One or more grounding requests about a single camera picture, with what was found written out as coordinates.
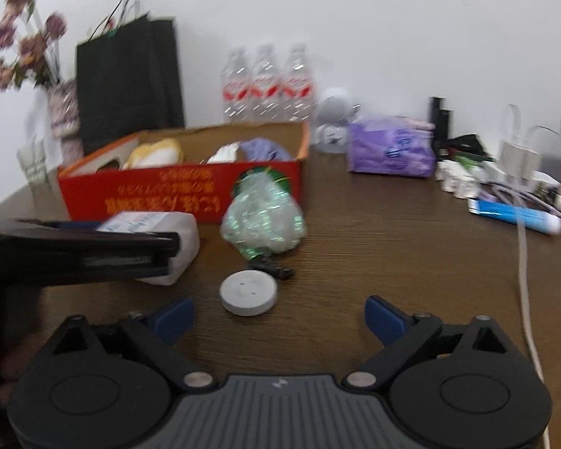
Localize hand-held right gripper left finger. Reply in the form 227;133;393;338
42;297;217;391

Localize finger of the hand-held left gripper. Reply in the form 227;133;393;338
0;232;181;291
16;219;102;233

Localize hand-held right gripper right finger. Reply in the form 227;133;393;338
344;296;511;388

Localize white wet wipes pack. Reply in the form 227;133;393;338
96;211;200;287

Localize red cardboard box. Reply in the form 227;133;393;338
57;122;310;223

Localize clear glass cup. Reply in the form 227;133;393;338
18;137;52;193

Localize white round plastic device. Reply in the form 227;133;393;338
220;269;278;317

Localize small black clip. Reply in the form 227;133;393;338
250;262;294;280

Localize purple white ceramic vase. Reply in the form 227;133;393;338
47;79;83;161

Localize yellow white plush toy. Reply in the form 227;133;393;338
122;139;186;169

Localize crumpled clear plastic bag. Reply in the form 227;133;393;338
220;168;306;261

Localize black paper bag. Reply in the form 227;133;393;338
76;0;186;155

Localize row of small white bottles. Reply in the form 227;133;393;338
435;159;485;200

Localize blue white tube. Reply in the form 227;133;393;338
467;199;561;235

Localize purple tissue pack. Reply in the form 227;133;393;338
347;114;437;178

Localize dried pink flowers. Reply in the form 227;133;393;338
0;0;69;93

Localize black flat gadget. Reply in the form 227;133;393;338
437;133;495;160

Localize purple crumpled cloth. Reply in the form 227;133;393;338
240;138;293;162

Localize black upright box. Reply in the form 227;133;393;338
429;97;454;157

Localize white round speaker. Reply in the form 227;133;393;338
315;86;357;155

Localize white charger plug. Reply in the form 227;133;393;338
498;103;542;184

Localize white cable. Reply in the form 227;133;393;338
515;187;551;449

